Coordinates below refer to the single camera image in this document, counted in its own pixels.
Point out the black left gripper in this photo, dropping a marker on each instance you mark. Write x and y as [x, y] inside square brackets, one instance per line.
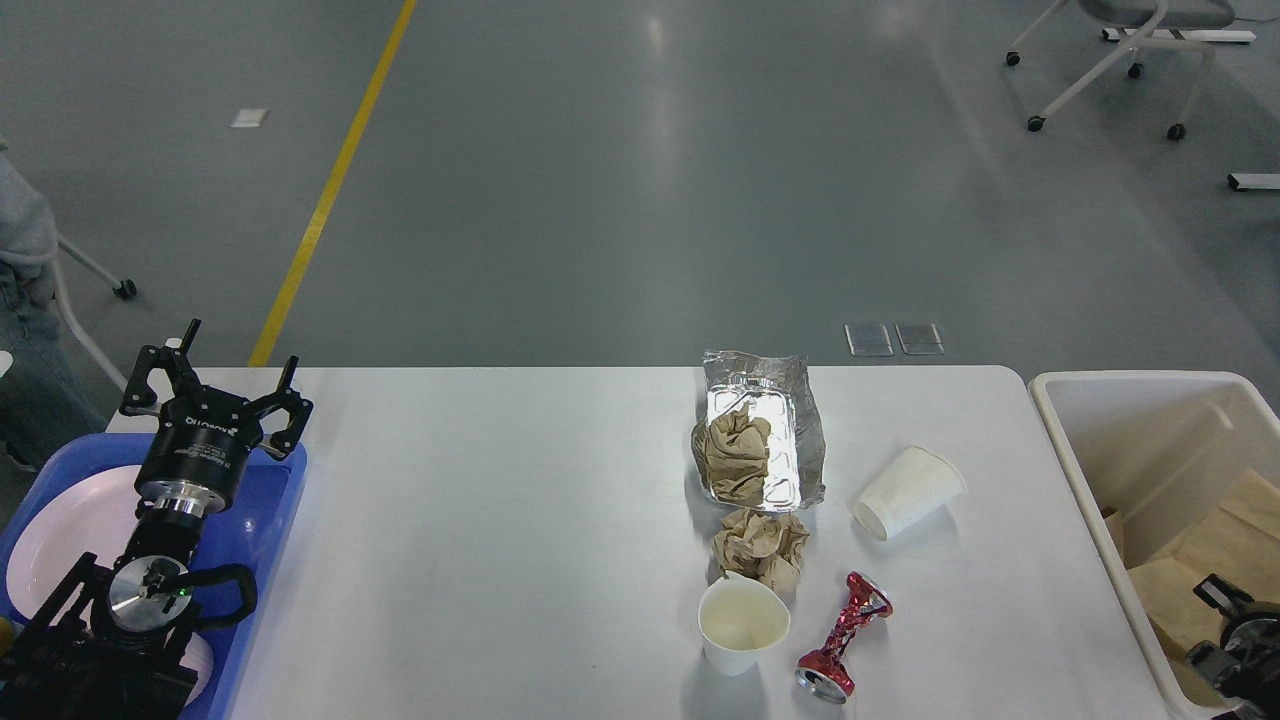
[195, 460]

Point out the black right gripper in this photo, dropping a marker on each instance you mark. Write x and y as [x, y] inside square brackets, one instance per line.
[1250, 639]

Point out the brown paper bag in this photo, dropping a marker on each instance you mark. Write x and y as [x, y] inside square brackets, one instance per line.
[1237, 540]

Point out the pink plate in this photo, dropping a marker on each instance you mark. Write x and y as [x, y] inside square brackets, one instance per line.
[114, 625]

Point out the grey green cup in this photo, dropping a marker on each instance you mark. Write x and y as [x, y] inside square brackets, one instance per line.
[8, 636]

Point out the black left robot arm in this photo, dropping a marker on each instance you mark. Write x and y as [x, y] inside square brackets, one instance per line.
[164, 384]

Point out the blue plastic tray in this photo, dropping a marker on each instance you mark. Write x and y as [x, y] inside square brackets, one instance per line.
[265, 520]

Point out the person in jeans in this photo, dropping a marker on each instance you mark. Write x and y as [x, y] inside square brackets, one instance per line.
[43, 403]

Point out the beige plastic bin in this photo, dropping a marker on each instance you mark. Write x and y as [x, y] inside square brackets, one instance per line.
[1163, 447]

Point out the white floor marker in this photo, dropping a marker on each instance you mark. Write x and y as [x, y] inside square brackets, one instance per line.
[249, 118]

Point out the crushed red can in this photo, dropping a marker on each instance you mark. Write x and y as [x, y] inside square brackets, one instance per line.
[822, 672]

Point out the right floor socket plate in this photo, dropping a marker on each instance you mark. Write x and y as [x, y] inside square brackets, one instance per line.
[920, 338]

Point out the floor socket plate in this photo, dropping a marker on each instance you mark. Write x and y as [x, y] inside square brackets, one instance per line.
[869, 340]
[920, 338]

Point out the white bar on floor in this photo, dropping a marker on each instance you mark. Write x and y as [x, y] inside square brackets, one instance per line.
[1244, 182]

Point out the crumpled brown paper ball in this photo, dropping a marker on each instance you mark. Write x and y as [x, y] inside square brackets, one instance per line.
[763, 547]

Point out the left floor socket plate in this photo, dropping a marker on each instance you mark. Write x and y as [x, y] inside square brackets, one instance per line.
[869, 340]

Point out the white paper cup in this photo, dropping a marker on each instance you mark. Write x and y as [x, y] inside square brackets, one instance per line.
[738, 619]

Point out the aluminium foil container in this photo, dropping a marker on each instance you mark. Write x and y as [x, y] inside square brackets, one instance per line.
[776, 389]

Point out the crumpled brown paper in foil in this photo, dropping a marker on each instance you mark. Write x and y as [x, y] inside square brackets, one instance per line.
[731, 453]

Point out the white chair base bar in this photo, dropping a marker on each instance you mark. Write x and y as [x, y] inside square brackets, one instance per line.
[1210, 36]

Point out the white office chair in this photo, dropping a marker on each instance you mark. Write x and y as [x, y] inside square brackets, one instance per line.
[1149, 25]

